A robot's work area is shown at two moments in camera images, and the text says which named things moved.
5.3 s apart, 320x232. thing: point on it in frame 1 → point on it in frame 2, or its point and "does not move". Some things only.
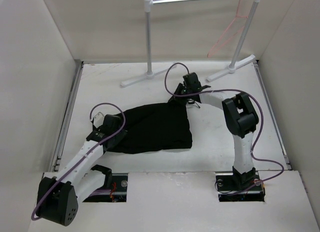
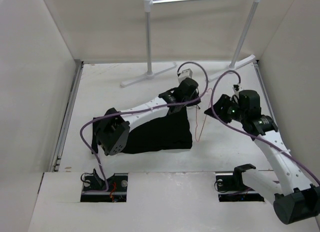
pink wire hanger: x=237 y=16 → x=206 y=116
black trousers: x=158 y=127 does not move
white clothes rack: x=149 y=2 does not move
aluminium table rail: x=57 y=157 does not move
